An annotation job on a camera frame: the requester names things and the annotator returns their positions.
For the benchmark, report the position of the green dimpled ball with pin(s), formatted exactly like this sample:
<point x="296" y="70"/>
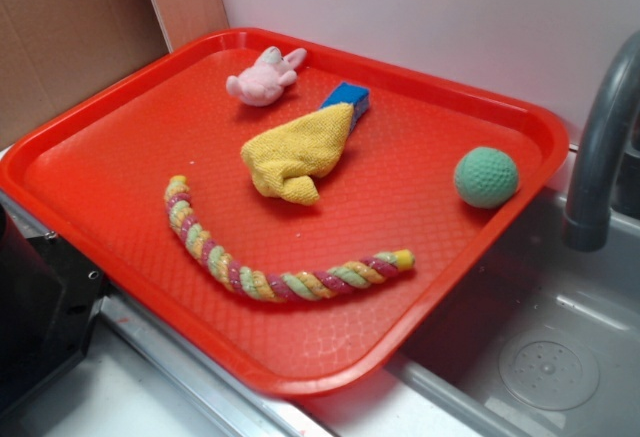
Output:
<point x="486" y="178"/>

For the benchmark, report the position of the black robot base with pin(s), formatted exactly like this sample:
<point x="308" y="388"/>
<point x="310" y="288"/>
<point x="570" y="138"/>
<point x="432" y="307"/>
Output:
<point x="50" y="297"/>

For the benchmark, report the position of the red plastic tray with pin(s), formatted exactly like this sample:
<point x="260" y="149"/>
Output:
<point x="97" y="175"/>

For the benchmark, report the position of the yellow microfiber cloth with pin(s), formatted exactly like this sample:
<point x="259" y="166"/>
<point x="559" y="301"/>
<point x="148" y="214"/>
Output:
<point x="285" y="161"/>

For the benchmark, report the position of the blue sponge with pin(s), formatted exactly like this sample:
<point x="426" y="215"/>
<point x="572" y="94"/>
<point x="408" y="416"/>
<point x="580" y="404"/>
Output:
<point x="357" y="96"/>

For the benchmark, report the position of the pink plush bunny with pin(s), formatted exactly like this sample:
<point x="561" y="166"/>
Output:
<point x="265" y="81"/>

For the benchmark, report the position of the grey toy faucet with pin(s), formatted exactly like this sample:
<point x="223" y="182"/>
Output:
<point x="605" y="176"/>

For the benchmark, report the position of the grey toy sink basin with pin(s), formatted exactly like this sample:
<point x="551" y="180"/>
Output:
<point x="536" y="340"/>

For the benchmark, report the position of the brown cardboard panel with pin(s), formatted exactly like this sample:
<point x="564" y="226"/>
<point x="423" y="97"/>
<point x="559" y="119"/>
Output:
<point x="57" y="53"/>

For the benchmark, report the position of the multicolour twisted rope toy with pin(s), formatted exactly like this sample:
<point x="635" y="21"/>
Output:
<point x="241" y="280"/>

